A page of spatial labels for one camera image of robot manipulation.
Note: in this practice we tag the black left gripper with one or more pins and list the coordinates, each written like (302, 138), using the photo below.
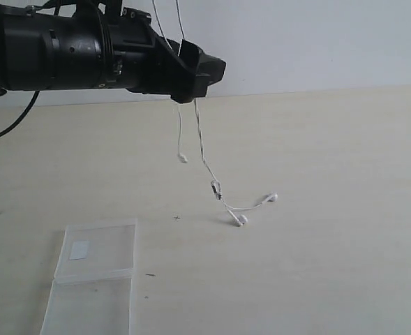
(147, 63)

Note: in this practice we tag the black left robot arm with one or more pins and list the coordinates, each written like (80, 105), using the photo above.
(103, 45)

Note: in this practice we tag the white wired earphones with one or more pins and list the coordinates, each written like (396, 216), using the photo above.
(241, 219)

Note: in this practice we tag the clear plastic storage box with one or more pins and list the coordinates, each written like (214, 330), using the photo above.
(91, 288)

